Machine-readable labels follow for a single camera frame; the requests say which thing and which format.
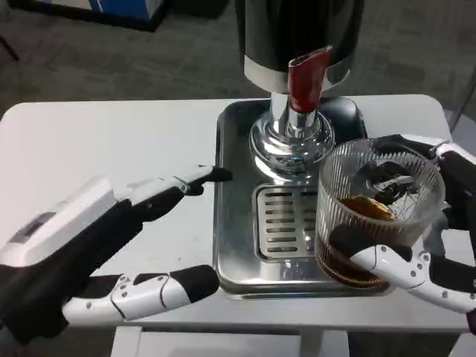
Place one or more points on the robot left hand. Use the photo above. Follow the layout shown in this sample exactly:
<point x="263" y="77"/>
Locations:
<point x="74" y="230"/>

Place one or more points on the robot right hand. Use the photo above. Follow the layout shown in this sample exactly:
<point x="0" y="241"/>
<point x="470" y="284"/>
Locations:
<point x="457" y="208"/>

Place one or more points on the brown cola drink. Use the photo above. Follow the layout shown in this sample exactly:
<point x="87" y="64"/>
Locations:
<point x="368" y="212"/>

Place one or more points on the clear ribbed glass cup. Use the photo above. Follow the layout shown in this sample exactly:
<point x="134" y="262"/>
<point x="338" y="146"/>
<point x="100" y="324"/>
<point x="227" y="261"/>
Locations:
<point x="334" y="201"/>

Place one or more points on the steel drip tray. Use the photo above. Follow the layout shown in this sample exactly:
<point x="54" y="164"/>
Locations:
<point x="234" y="223"/>

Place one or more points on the slotted steel drip grid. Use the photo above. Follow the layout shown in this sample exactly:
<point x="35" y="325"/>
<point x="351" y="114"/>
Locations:
<point x="279" y="223"/>

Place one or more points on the thin black leg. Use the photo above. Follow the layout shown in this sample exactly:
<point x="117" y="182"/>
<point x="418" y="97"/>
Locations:
<point x="9" y="46"/>

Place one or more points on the blue and white box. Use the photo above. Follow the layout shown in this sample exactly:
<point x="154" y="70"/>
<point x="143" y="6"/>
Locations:
<point x="119" y="9"/>

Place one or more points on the black and chrome drink dispenser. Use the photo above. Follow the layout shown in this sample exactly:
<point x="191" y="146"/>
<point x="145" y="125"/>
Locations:
<point x="275" y="33"/>

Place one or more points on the white table frame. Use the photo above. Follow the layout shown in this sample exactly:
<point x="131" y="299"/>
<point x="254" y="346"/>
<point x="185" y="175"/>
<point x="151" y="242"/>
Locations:
<point x="126" y="342"/>

